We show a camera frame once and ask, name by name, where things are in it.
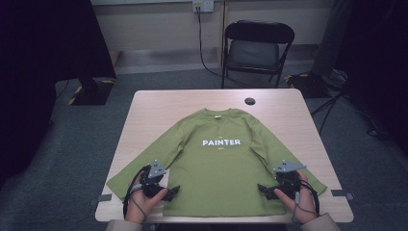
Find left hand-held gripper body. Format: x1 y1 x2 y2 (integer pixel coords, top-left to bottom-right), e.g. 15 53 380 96
138 159 168 198

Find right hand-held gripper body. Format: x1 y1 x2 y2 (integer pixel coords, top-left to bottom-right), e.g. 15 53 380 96
272 159 307 200

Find green long-sleeved shirt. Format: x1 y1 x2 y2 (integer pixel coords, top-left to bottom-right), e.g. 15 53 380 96
106 108 328 218

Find person's left hand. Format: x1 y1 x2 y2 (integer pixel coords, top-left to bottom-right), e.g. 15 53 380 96
124 188 168 224

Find person's right hand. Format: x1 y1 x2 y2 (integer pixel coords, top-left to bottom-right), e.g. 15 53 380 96
273 169 319 224

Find black stand legs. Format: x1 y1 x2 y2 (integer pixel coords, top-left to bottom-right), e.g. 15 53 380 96
310 90 349 136

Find black striped stand base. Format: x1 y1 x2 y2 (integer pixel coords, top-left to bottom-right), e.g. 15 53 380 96
286 72 331 99
67 76 117 107

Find grey curtain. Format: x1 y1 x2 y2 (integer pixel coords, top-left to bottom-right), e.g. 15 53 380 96
310 0 352 77

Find black folding chair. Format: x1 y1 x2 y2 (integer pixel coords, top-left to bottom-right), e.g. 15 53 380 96
220 19 296 90

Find black curtain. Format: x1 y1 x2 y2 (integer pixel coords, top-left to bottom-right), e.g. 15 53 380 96
0 0 117 191
333 0 408 155

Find right hand-held gripper cable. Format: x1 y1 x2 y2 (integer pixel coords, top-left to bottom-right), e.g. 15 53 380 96
293 179 321 224

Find coiled floor cables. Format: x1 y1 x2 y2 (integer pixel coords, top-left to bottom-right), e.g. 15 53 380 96
328 68 349 91

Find black wall socket cable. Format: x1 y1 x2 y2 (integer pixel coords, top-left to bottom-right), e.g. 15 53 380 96
195 6 244 90

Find white wall socket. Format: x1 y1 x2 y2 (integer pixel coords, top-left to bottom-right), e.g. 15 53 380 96
191 0 215 13

